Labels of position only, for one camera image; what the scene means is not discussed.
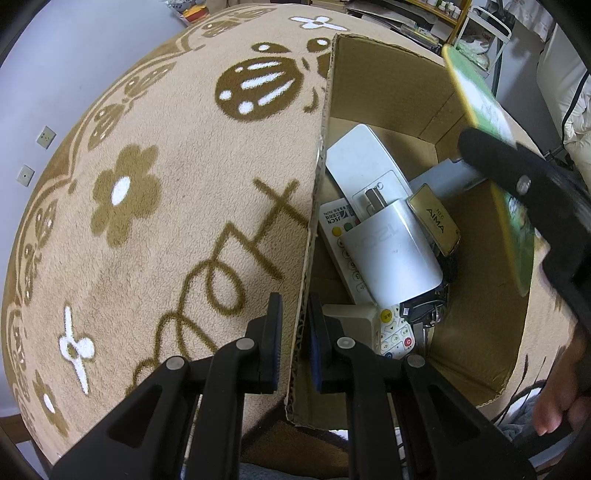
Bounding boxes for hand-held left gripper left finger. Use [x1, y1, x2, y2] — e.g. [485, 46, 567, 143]
[51, 292, 284, 480]

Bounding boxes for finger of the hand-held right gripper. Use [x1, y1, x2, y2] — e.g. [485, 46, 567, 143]
[461, 127, 591, 241]

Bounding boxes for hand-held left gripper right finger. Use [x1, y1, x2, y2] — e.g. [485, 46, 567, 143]
[307, 292, 539, 480]

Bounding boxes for white cube adapter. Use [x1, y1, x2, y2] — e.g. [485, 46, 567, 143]
[322, 302, 380, 354]

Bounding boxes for green oval board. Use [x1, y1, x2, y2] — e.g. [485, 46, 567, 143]
[441, 44, 536, 296]

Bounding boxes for black key fob gold tag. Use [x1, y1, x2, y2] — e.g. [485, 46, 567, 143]
[406, 184, 461, 282]

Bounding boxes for white rectangular charger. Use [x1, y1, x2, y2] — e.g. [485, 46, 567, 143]
[339, 187, 444, 310]

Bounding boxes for white remote colourful buttons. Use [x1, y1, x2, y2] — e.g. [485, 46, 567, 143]
[318, 198, 416, 358]

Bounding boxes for white remote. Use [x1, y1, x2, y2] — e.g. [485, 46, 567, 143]
[325, 124, 411, 222]

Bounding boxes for brown cardboard box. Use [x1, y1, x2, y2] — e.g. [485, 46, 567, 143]
[284, 32, 559, 428]

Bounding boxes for person's right hand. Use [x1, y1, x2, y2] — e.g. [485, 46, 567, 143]
[531, 339, 591, 437]

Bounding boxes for black rack legs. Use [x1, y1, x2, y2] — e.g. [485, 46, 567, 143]
[540, 141, 575, 169]

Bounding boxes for white padded coat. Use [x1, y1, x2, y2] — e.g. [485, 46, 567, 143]
[538, 23, 591, 162]

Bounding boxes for white trolley cart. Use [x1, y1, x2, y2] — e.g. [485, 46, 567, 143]
[455, 4, 513, 88]

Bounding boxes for person's blue trousers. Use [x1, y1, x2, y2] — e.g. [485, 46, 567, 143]
[499, 401, 550, 444]

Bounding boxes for row of small bottles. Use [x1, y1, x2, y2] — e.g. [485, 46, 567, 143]
[416, 0, 462, 14]

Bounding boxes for wooden bookshelf with clutter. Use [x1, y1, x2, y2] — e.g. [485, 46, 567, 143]
[342, 0, 444, 47]

